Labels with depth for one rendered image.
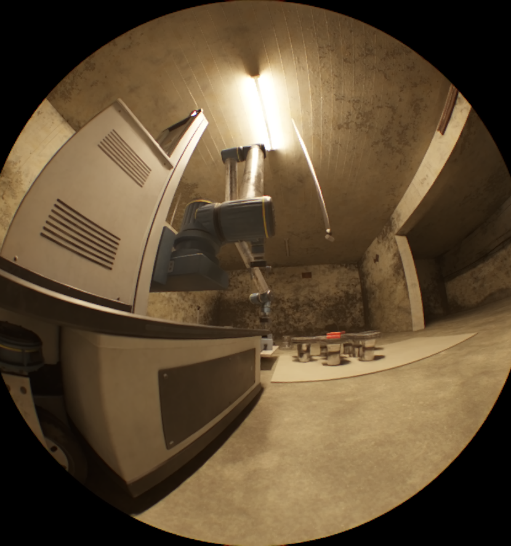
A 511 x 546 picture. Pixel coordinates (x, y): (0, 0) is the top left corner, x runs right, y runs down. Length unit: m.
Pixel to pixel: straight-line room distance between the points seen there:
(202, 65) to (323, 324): 7.58
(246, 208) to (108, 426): 0.78
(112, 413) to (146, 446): 0.09
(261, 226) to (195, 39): 2.49
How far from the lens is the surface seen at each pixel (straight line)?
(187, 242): 0.78
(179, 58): 2.77
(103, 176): 0.51
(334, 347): 1.56
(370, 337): 1.59
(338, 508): 0.41
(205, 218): 0.82
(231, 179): 1.43
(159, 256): 0.71
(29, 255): 0.41
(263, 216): 0.74
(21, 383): 0.29
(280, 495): 0.43
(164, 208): 0.78
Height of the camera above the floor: 0.34
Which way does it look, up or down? 19 degrees up
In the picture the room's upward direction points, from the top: 1 degrees clockwise
